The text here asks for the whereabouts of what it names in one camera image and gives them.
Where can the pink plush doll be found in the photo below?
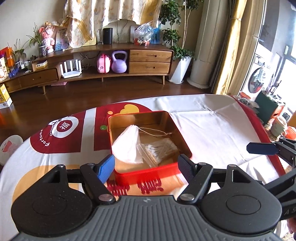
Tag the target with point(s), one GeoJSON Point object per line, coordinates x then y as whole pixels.
{"type": "Point", "coordinates": [47, 33]}

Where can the yellow curtain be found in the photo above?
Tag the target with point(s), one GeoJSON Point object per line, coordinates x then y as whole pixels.
{"type": "Point", "coordinates": [244, 23]}

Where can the bag of cotton swabs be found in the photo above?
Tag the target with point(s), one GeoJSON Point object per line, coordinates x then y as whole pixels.
{"type": "Point", "coordinates": [158, 151]}

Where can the purple kettlebell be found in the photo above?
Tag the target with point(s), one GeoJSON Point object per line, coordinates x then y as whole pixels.
{"type": "Point", "coordinates": [119, 65]}

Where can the small potted green plant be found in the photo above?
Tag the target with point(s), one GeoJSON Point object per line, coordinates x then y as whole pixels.
{"type": "Point", "coordinates": [37, 39]}

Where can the white and red tablecloth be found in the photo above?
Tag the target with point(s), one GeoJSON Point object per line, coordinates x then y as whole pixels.
{"type": "Point", "coordinates": [216, 128]}

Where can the small white box on cabinet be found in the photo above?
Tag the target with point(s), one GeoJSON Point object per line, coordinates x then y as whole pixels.
{"type": "Point", "coordinates": [39, 65]}

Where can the red metal tin box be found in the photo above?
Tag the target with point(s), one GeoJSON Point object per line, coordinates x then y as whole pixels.
{"type": "Point", "coordinates": [153, 126]}

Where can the white tissue pack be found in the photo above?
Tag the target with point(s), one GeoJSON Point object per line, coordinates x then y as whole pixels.
{"type": "Point", "coordinates": [125, 147]}

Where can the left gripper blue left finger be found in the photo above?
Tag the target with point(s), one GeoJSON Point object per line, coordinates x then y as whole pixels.
{"type": "Point", "coordinates": [105, 168]}

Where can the blue bottle pack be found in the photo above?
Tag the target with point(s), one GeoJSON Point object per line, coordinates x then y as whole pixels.
{"type": "Point", "coordinates": [156, 39]}

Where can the clear plastic bag of items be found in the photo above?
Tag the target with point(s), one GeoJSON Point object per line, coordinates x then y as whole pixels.
{"type": "Point", "coordinates": [143, 34]}

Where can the white standing air conditioner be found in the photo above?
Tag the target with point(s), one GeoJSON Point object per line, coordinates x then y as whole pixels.
{"type": "Point", "coordinates": [210, 39]}

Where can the cereal box on cabinet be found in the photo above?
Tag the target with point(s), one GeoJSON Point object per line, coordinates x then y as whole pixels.
{"type": "Point", "coordinates": [3, 69]}

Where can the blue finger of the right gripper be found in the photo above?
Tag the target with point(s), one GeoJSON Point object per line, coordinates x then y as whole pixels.
{"type": "Point", "coordinates": [262, 148]}

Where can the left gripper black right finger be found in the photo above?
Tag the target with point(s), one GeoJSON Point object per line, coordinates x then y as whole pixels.
{"type": "Point", "coordinates": [187, 167]}

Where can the white ceramic mug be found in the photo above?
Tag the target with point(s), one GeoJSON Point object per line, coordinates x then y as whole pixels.
{"type": "Point", "coordinates": [279, 127]}

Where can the tall potted plant white pot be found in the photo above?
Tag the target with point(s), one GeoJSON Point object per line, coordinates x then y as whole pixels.
{"type": "Point", "coordinates": [176, 14]}

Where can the pink toy case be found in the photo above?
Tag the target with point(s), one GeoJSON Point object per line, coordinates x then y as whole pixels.
{"type": "Point", "coordinates": [103, 64]}

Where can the black cylindrical speaker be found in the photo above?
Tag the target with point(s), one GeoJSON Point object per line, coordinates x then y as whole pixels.
{"type": "Point", "coordinates": [107, 34]}

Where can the yellow cardboard box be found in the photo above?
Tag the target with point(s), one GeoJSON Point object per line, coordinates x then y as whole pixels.
{"type": "Point", "coordinates": [5, 99]}

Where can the floral yellow cloth cover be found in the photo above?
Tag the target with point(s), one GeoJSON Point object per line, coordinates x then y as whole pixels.
{"type": "Point", "coordinates": [82, 19]}

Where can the wooden TV cabinet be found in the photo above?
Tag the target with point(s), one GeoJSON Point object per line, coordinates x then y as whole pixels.
{"type": "Point", "coordinates": [152, 60]}

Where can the white router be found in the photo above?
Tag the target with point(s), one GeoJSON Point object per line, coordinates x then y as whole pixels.
{"type": "Point", "coordinates": [71, 68]}

